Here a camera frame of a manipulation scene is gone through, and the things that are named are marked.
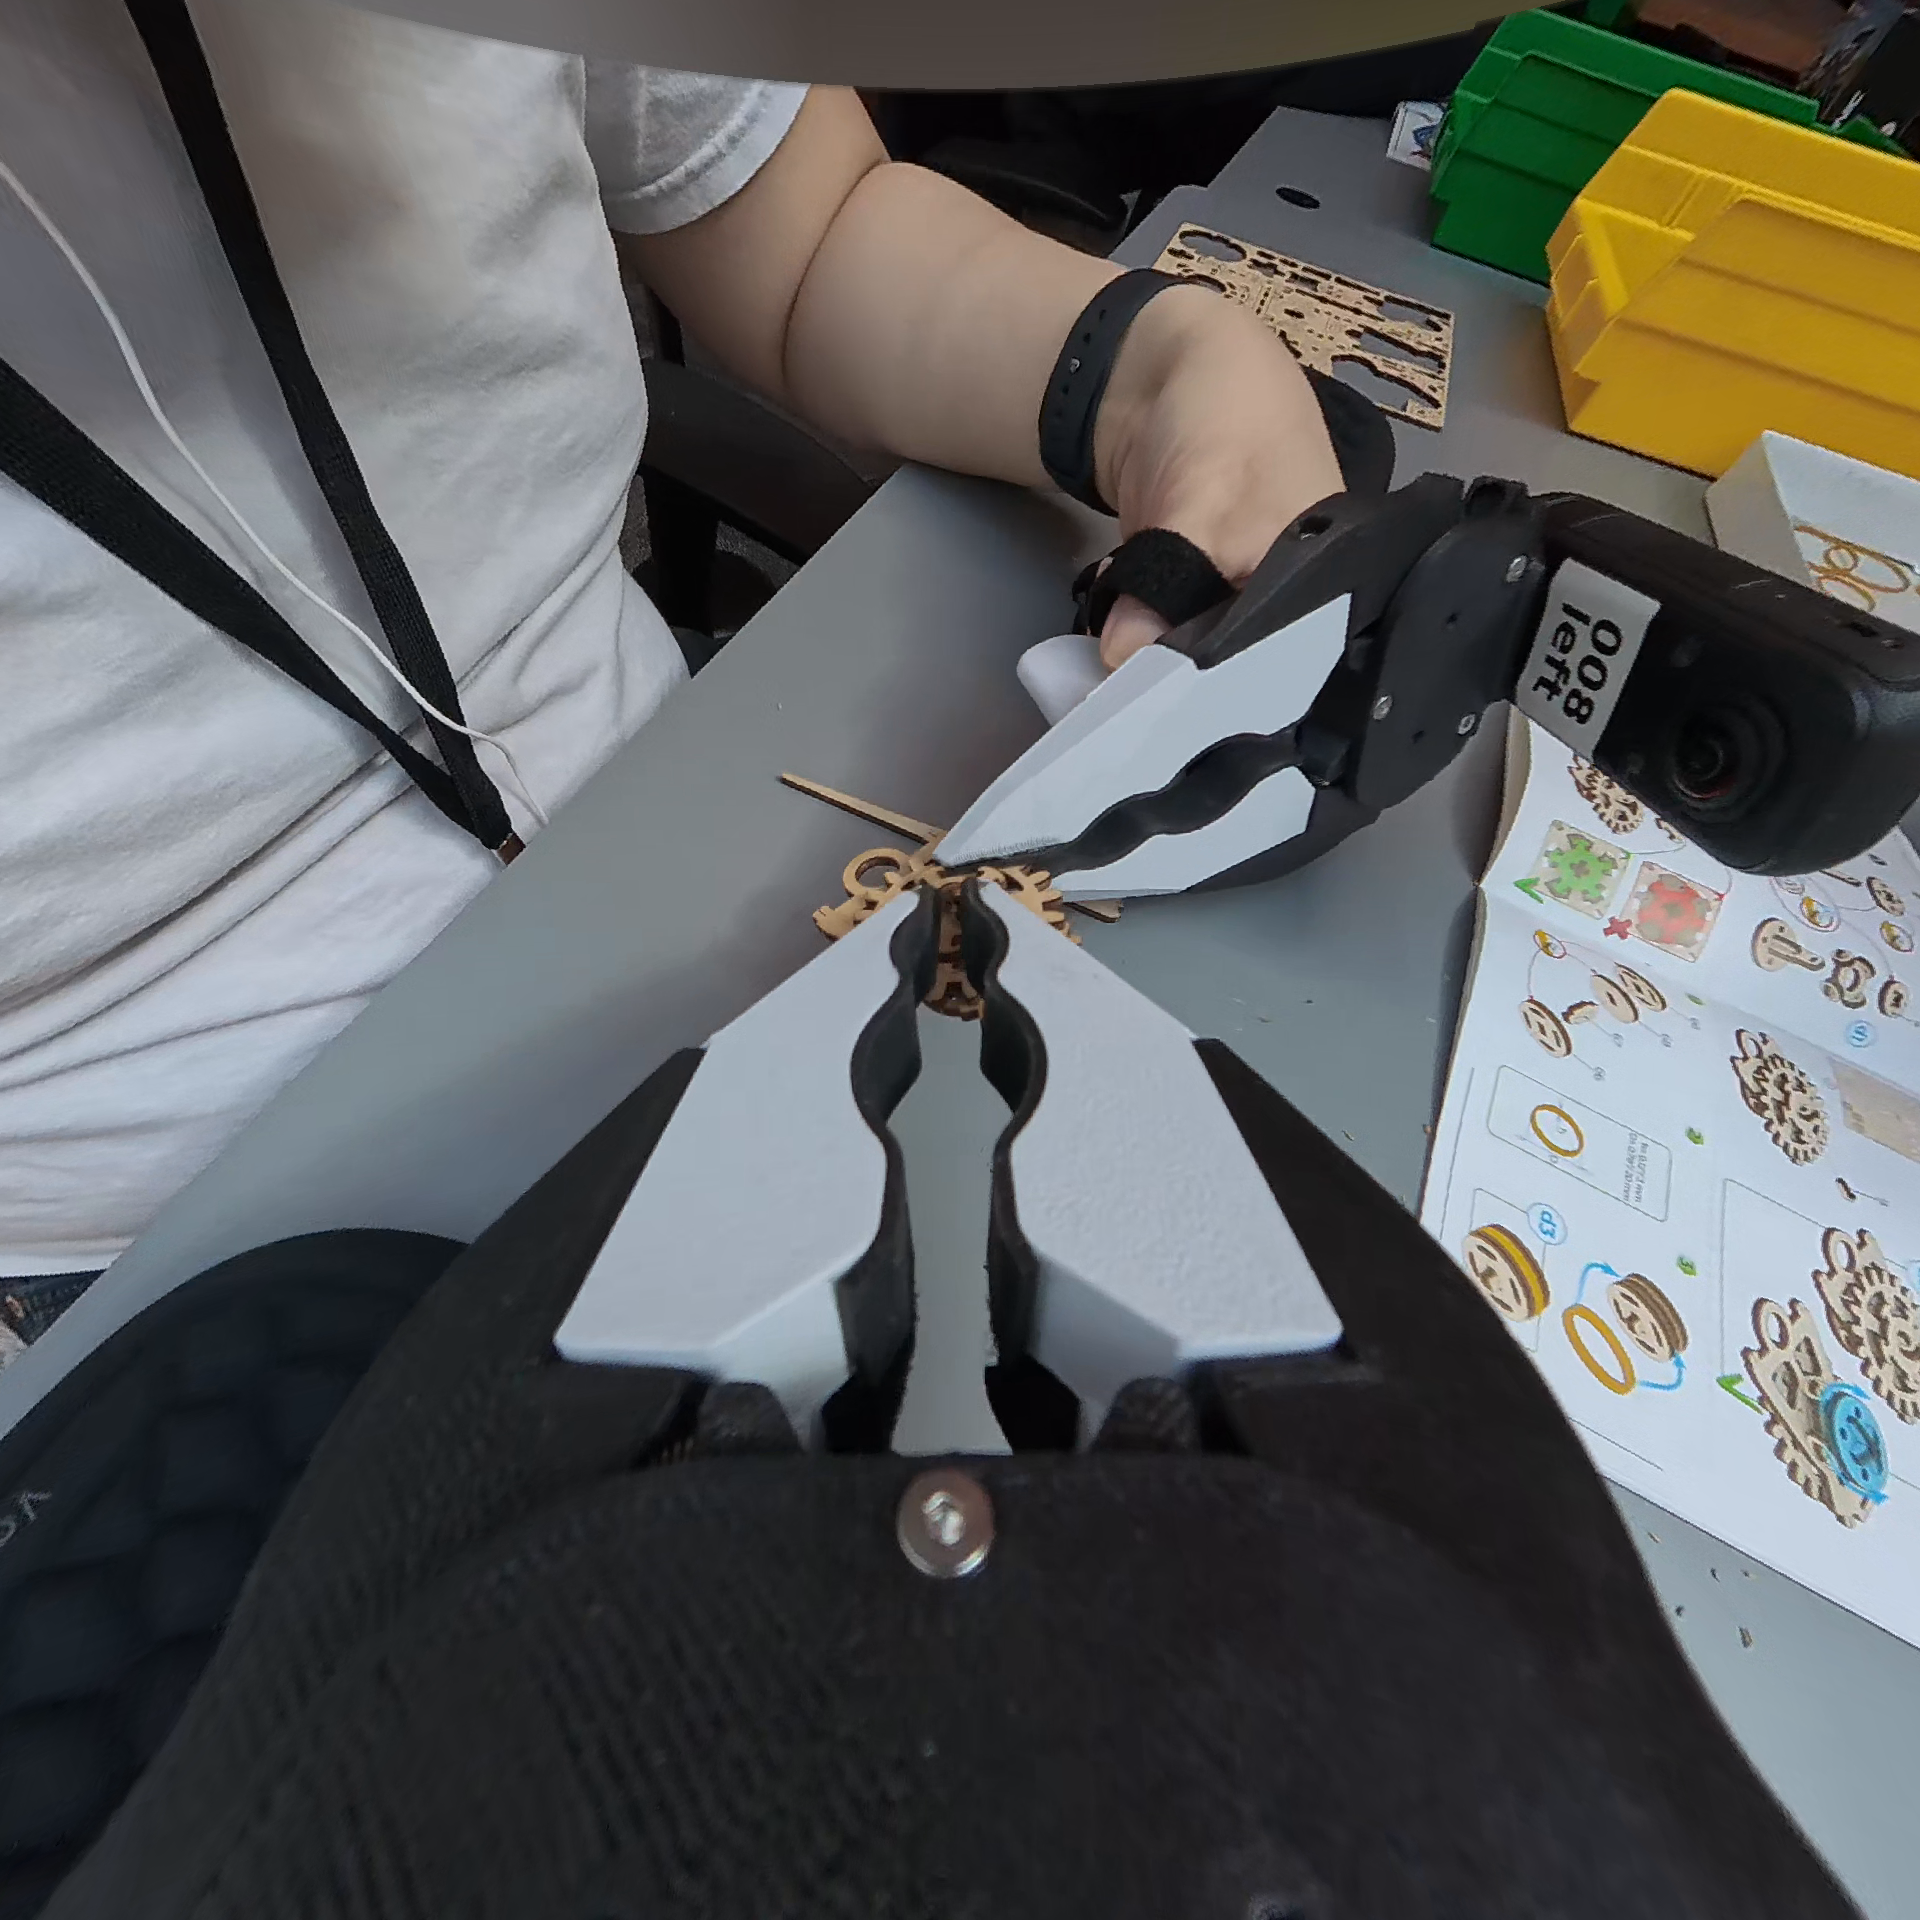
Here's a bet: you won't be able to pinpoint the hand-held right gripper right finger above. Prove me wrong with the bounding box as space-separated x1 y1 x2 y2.
960 882 1343 1450

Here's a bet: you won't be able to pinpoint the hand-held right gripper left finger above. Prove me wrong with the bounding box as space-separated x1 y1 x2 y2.
551 882 920 1450

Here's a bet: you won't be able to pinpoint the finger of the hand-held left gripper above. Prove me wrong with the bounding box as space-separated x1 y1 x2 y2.
929 589 1355 873
1045 743 1329 906

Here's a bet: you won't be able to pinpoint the wooden gear assembly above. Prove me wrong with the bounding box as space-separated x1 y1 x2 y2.
812 840 1082 1027

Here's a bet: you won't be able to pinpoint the person's left forearm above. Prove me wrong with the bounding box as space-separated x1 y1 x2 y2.
622 83 1145 500

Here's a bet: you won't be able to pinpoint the person's left hand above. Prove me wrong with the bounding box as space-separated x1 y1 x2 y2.
1091 283 1352 675

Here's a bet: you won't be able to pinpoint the white cardboard box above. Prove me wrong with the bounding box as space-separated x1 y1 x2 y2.
1703 428 1920 621

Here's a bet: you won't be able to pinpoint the thin wooden stick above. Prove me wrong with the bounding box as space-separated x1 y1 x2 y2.
780 770 1127 924

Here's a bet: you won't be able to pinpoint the black wristband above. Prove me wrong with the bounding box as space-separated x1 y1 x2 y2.
1038 267 1190 517

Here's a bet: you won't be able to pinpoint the laser-cut wooden part sheet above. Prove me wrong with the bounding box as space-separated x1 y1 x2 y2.
1151 222 1457 434

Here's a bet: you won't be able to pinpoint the yellow plastic bin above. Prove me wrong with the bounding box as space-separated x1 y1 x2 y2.
1543 87 1920 483

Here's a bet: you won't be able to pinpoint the green plastic bin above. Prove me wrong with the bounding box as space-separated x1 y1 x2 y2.
1428 4 1909 288

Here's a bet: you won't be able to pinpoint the black chair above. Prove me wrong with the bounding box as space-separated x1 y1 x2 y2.
618 283 889 670

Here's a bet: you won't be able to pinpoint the illustrated instruction booklet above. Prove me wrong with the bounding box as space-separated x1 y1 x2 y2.
1416 708 1920 1653

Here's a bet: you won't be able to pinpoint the black padded cushion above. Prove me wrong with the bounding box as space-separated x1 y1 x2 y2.
0 1230 469 1920

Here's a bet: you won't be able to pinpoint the person's blue jeans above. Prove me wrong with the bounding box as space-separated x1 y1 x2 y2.
0 1267 109 1371

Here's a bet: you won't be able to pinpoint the person's white shirt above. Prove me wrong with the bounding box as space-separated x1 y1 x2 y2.
0 0 816 1280

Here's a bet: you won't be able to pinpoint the black lanyard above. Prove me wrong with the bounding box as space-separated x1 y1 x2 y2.
0 0 529 868

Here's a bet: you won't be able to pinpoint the thin white cable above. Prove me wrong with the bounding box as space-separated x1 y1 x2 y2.
0 157 551 830

